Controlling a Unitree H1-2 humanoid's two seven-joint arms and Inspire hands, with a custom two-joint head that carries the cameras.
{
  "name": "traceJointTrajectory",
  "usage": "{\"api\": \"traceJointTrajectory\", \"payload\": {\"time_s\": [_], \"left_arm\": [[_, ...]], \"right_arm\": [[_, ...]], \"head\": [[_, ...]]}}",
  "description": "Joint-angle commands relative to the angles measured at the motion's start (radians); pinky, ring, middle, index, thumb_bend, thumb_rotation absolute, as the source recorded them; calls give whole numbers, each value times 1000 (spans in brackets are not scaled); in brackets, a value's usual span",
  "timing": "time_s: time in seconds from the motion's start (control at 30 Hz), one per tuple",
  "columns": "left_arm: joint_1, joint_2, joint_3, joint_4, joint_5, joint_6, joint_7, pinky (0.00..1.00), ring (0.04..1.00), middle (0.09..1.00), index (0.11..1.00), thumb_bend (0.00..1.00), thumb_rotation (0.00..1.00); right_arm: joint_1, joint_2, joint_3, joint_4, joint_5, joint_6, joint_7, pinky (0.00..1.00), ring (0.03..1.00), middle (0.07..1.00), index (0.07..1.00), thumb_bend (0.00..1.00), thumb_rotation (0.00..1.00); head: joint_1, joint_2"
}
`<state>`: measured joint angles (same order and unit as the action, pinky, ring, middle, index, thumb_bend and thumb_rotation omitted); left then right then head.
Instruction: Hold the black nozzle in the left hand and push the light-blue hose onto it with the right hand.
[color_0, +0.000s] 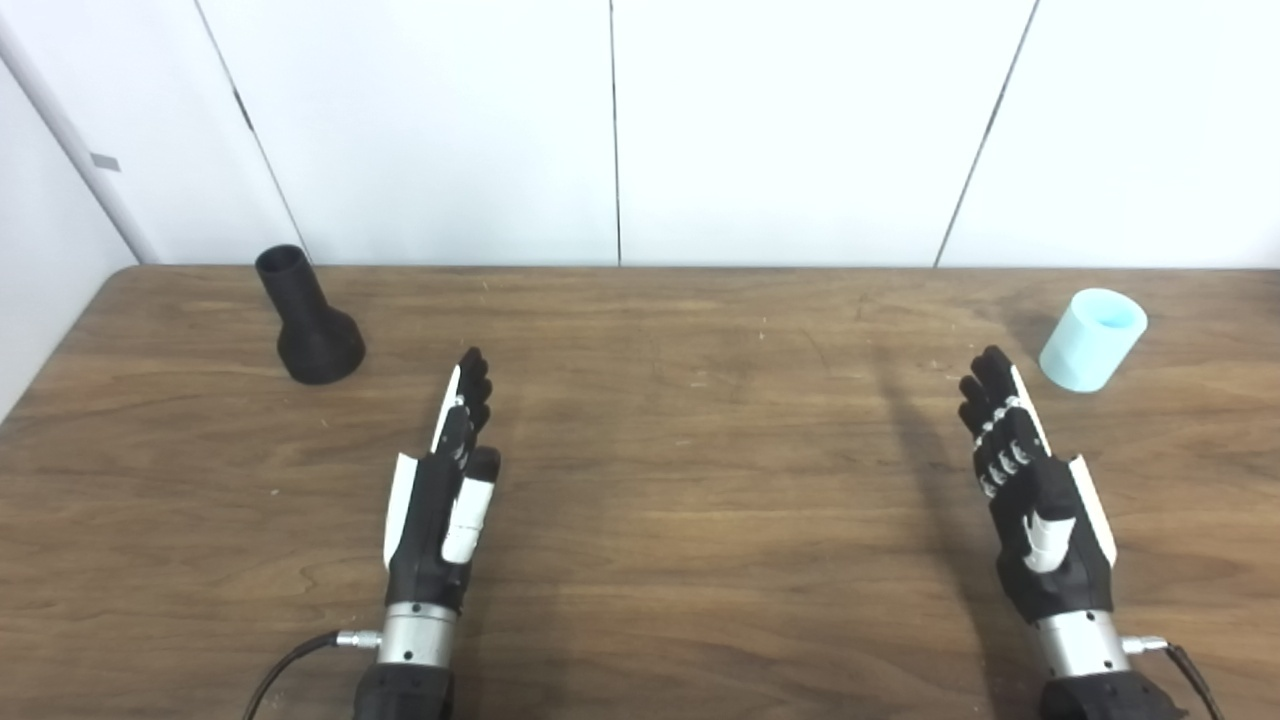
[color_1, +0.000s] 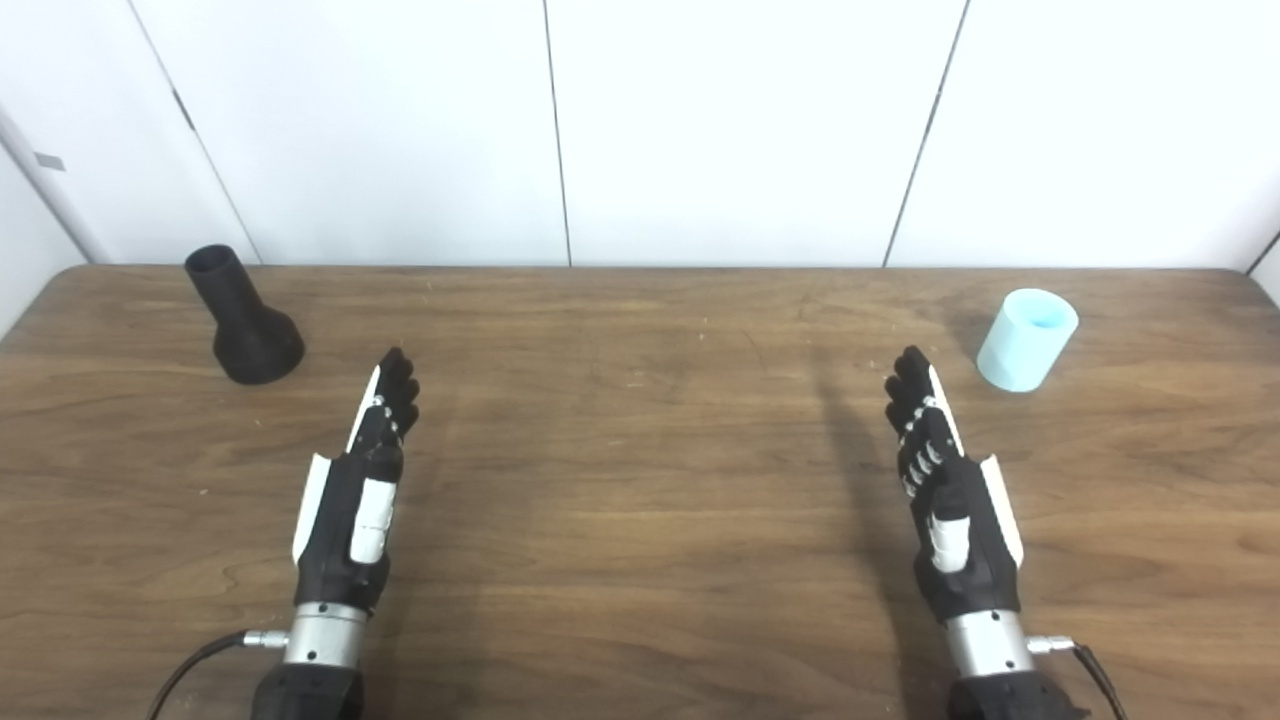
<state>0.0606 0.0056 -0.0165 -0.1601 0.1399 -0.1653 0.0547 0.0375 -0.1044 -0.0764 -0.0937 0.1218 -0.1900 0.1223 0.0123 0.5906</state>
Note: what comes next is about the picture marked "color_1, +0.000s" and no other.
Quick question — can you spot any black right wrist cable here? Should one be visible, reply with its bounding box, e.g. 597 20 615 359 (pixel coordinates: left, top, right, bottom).
1028 636 1129 720

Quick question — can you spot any black flared nozzle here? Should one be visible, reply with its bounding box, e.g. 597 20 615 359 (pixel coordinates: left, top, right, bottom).
184 244 306 386

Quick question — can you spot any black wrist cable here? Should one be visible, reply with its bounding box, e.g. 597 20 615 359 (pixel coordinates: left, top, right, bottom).
1028 636 1129 720
148 630 291 720

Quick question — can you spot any light-blue hose piece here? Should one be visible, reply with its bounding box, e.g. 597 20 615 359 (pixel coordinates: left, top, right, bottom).
976 288 1080 393

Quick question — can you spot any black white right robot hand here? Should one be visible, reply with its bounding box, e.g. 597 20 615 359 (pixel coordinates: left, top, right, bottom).
884 346 1025 625

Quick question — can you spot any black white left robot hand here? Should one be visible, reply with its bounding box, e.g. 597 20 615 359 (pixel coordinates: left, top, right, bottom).
292 346 421 613

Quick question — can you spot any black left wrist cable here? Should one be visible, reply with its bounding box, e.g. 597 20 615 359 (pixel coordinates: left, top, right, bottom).
148 630 291 720

